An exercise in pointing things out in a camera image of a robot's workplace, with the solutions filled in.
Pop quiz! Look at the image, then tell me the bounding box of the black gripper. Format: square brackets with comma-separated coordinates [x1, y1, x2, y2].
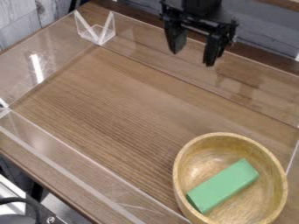
[160, 0, 239, 67]

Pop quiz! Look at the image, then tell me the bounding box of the green rectangular block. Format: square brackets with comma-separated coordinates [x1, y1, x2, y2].
[186, 158, 259, 214]

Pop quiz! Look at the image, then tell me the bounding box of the brown wooden bowl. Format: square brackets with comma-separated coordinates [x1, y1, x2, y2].
[172, 132, 288, 224]

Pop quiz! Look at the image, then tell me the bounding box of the clear acrylic enclosure wall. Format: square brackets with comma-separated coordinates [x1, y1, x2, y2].
[0, 9, 299, 224]

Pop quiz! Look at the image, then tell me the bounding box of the black cable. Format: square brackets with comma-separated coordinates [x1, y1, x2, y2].
[0, 197, 40, 224]

